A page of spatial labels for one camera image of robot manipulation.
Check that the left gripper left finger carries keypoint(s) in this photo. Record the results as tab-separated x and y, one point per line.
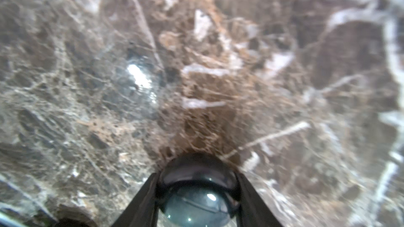
142	210

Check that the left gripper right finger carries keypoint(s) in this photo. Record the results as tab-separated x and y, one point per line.
253	212

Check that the black earphone case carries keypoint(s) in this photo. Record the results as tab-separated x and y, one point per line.
198	190

